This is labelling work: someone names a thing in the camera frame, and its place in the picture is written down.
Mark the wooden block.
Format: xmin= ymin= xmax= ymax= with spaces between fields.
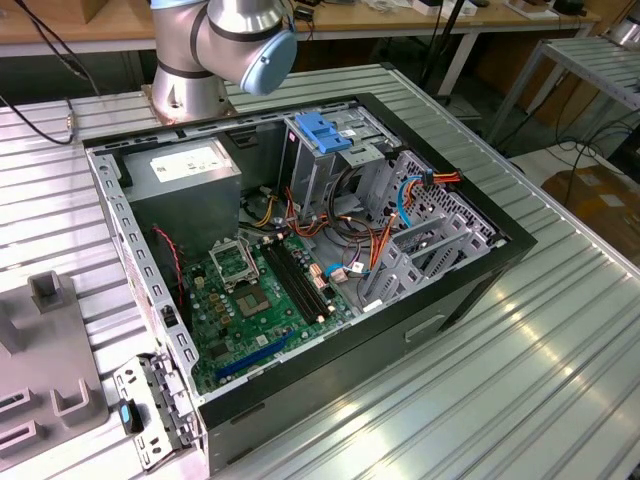
xmin=504 ymin=0 xmax=559 ymax=20

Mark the CPU socket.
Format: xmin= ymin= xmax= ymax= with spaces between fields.
xmin=232 ymin=284 xmax=274 ymax=319

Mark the metal socket cover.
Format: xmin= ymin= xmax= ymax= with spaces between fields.
xmin=208 ymin=238 xmax=261 ymax=294

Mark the metal disk bay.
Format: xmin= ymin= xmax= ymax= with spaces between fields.
xmin=357 ymin=149 xmax=506 ymax=314

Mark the white box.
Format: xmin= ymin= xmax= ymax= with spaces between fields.
xmin=412 ymin=0 xmax=479 ymax=17

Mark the black blue release latch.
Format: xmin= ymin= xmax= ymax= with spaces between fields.
xmin=119 ymin=398 xmax=145 ymax=435

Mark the large brown cardboard box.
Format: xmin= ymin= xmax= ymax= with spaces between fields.
xmin=542 ymin=167 xmax=640 ymax=261

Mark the orange red disk power wire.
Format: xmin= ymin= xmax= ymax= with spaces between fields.
xmin=403 ymin=168 xmax=464 ymax=214

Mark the grey parts rack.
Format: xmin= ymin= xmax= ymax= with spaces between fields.
xmin=0 ymin=269 xmax=111 ymax=459

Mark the blue expansion slot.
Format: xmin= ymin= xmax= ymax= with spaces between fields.
xmin=214 ymin=332 xmax=296 ymax=381

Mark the green motherboard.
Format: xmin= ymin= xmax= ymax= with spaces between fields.
xmin=182 ymin=232 xmax=359 ymax=396

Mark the yellow black wire bundle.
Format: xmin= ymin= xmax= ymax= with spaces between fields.
xmin=242 ymin=192 xmax=284 ymax=229

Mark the wooden desk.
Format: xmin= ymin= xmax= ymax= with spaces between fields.
xmin=0 ymin=0 xmax=601 ymax=96

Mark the red black twisted wire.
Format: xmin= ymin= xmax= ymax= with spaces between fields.
xmin=151 ymin=225 xmax=187 ymax=306

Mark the blue plastic drive latch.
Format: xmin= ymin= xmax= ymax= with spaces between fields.
xmin=294 ymin=112 xmax=354 ymax=156

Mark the black RAM slot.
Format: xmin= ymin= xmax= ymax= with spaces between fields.
xmin=282 ymin=238 xmax=334 ymax=314
xmin=261 ymin=244 xmax=315 ymax=324
xmin=268 ymin=242 xmax=322 ymax=321
xmin=275 ymin=240 xmax=328 ymax=317

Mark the metal slat side table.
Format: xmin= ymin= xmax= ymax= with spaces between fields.
xmin=487 ymin=37 xmax=640 ymax=146

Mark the black open PC case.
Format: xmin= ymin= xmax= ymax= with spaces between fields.
xmin=82 ymin=92 xmax=539 ymax=476

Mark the blue data wire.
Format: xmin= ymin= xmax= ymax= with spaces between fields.
xmin=323 ymin=172 xmax=435 ymax=284

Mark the metal slot bracket cover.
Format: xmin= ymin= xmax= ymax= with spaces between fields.
xmin=113 ymin=352 xmax=201 ymax=474

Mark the black cable with silver connector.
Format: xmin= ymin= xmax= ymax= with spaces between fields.
xmin=0 ymin=0 xmax=101 ymax=146

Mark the grey power supply unit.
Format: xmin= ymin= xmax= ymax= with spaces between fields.
xmin=119 ymin=137 xmax=244 ymax=261

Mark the metal optical drive cage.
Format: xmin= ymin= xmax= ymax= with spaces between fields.
xmin=277 ymin=104 xmax=404 ymax=224

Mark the orange red wire bundle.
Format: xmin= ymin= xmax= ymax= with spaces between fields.
xmin=283 ymin=185 xmax=401 ymax=276

